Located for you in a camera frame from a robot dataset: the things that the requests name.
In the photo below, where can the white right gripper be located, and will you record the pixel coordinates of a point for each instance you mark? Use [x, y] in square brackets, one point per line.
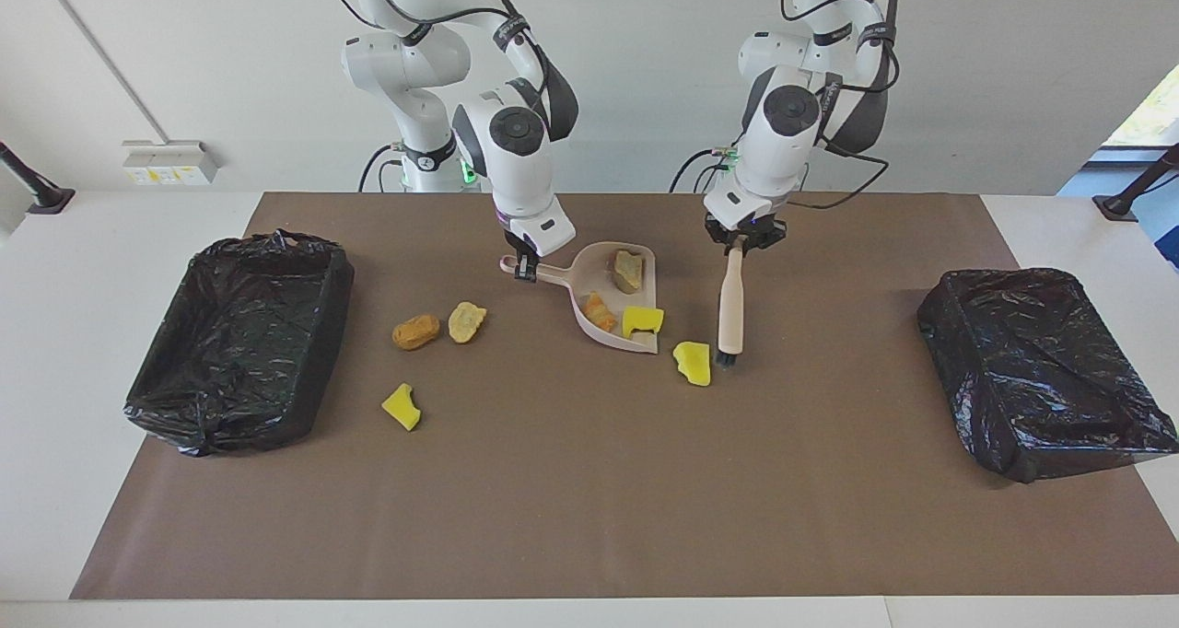
[539, 226]

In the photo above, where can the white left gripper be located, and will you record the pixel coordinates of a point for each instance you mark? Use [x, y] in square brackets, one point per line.
[741, 206]

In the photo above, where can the beige plastic dustpan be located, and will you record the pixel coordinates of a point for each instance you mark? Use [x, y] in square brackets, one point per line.
[576, 287]

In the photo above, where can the beige hand brush black bristles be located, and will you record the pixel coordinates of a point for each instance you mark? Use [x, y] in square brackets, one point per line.
[731, 306]

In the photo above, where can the pale yellow sponge chunk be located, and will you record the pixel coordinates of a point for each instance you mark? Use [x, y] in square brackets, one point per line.
[467, 322]

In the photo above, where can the orange striped curled sponge piece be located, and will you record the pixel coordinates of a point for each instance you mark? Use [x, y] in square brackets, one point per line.
[600, 313]

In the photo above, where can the beige green sponge chunk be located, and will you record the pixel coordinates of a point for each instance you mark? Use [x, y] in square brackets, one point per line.
[627, 272]

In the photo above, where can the notched yellow sponge piece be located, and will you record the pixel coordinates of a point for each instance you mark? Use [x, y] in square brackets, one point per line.
[642, 322]

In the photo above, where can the brown oval sponge piece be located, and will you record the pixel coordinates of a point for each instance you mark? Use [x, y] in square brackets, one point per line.
[415, 332]

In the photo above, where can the yellow and green sponge piece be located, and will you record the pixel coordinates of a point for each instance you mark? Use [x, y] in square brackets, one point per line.
[693, 364]

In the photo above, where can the yellow sponge wedge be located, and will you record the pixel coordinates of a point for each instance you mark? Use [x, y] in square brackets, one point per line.
[402, 408]

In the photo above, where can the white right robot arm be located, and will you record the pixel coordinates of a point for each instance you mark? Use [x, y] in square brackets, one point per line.
[414, 57]

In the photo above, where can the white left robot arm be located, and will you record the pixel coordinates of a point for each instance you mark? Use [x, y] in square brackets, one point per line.
[783, 140]

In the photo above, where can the black bag lined bin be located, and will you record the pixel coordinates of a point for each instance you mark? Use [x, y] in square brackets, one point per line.
[1041, 370]
[239, 352]

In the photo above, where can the brown paper table mat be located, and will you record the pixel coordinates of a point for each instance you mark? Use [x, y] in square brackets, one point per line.
[553, 481]

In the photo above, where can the black stand with base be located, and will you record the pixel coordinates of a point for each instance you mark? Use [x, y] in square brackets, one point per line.
[1119, 206]
[46, 197]

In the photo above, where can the bright window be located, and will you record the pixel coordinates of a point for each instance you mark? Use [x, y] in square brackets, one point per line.
[1151, 117]

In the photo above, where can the white wall socket box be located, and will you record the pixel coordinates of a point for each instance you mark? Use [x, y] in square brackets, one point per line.
[170, 161]

